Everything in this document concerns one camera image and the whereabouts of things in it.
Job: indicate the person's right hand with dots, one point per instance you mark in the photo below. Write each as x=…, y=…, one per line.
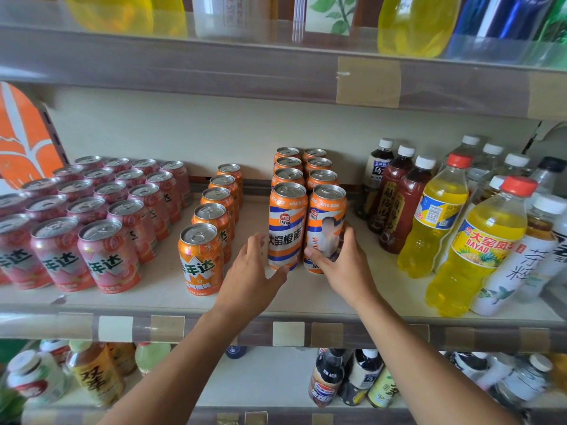
x=350, y=274

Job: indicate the person's left hand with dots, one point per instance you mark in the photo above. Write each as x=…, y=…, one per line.
x=248, y=287

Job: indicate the tall orange striped can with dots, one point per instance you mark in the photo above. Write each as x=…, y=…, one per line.
x=325, y=208

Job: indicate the cluster of tall striped cans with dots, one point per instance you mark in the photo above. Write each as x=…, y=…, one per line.
x=285, y=225

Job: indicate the row of red cans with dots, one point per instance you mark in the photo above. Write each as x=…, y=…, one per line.
x=110, y=265

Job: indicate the person's left forearm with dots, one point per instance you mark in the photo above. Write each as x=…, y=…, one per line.
x=177, y=380

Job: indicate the person's right forearm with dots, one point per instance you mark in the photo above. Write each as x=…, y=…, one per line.
x=421, y=371

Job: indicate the dark blue round bottle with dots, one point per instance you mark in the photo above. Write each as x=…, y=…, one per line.
x=236, y=351

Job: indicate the group of capped tea bottles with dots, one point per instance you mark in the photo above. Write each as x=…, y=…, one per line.
x=325, y=385

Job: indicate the row of tall drink bottles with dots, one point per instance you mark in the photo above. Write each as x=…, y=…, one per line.
x=465, y=252

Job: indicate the pale green drink bottle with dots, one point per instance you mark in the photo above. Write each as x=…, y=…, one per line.
x=150, y=356

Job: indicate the yellow label tea bottle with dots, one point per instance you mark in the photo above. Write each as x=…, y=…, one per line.
x=95, y=376

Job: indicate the yellow goods box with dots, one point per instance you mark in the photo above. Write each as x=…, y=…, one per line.
x=559, y=371

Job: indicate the cluster of white milk bottles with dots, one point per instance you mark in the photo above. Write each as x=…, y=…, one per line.
x=31, y=380

